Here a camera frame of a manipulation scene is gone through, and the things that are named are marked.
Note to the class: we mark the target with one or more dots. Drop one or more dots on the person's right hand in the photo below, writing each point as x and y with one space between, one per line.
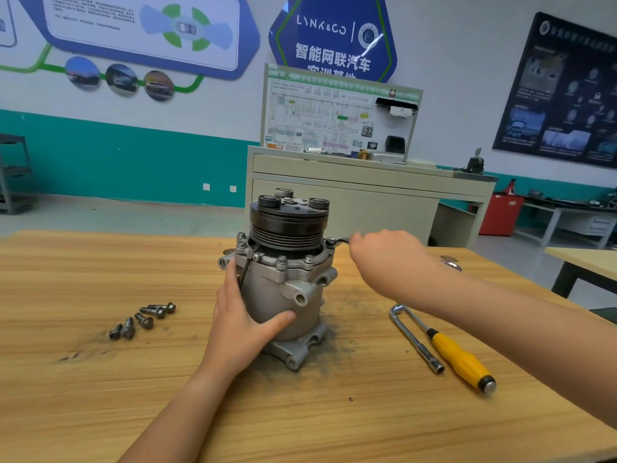
400 265

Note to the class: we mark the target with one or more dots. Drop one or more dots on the person's left hand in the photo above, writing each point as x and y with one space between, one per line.
236 337

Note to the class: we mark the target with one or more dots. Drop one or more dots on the silver combination wrench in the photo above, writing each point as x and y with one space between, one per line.
451 262

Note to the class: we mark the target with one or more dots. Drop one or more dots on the grey metal compressor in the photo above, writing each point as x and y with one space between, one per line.
284 284

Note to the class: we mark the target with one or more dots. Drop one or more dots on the person's right forearm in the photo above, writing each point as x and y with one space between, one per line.
535 337

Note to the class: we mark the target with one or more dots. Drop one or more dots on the beige workbench cabinet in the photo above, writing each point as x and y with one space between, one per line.
386 197

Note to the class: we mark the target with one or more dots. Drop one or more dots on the silver L-shaped socket wrench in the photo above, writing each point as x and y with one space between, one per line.
416 339

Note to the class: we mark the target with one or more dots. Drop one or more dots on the red cabinet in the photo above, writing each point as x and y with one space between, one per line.
501 215

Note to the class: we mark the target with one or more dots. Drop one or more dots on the small black device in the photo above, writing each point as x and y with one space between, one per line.
474 164

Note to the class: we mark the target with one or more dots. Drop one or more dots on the white wiring display board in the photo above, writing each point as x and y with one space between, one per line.
313 115

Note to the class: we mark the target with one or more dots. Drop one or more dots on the wooden side table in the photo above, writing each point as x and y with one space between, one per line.
590 265

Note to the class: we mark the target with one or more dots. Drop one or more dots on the black bench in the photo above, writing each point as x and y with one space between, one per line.
605 314

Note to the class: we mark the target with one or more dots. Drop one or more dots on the grey metal shelf cart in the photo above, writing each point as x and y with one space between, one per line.
14 178

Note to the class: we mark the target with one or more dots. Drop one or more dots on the blue rounded infographic panel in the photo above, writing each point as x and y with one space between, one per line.
116 29

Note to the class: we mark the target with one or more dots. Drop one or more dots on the dark wall poster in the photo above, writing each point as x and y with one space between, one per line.
564 91

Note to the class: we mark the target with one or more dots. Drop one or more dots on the blue hexagon wall sign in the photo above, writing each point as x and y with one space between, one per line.
333 33

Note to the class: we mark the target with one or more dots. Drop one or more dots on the round photo wall decal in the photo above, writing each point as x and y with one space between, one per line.
83 72
121 79
159 85

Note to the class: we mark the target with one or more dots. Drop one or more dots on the white infographic wall panel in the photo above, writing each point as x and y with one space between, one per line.
7 19

